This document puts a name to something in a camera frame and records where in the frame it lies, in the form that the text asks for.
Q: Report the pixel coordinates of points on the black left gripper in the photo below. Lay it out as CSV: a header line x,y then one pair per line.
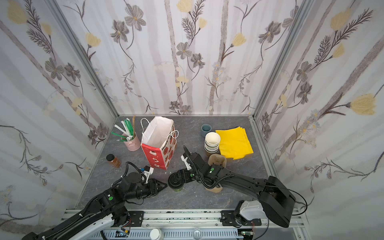
x,y
151,188

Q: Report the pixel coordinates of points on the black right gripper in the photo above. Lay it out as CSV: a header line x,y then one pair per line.
x,y
194,163

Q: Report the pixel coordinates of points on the black cup lid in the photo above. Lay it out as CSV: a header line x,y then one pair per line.
x,y
175,180

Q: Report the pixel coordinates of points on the brown syrup bottle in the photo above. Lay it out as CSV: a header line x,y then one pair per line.
x,y
113,160

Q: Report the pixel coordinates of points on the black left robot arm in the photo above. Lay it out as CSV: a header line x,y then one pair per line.
x,y
106,209

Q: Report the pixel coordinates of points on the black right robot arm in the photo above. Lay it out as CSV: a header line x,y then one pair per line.
x,y
276,200

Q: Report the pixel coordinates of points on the stack of pulp cup carriers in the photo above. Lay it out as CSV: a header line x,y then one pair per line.
x,y
216,160

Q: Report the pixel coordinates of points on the stack of paper cups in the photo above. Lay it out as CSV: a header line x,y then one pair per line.
x,y
212,141

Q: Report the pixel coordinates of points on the small teal cup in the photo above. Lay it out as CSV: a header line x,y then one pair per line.
x,y
205,129

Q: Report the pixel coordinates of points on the red white paper bag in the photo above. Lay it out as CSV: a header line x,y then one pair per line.
x,y
159,141

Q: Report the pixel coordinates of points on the yellow paper napkins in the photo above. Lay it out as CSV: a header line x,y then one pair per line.
x,y
234,143

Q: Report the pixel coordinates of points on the pink metal straw bucket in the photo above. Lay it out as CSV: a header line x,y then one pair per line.
x,y
134,144

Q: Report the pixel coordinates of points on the brown paper straw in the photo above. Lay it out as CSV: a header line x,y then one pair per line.
x,y
133,125

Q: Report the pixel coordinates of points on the green wrapped straw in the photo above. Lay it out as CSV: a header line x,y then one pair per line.
x,y
129,127

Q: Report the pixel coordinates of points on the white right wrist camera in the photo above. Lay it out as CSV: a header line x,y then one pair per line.
x,y
184,159

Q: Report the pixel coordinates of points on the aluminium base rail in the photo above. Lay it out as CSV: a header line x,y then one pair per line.
x,y
212,224

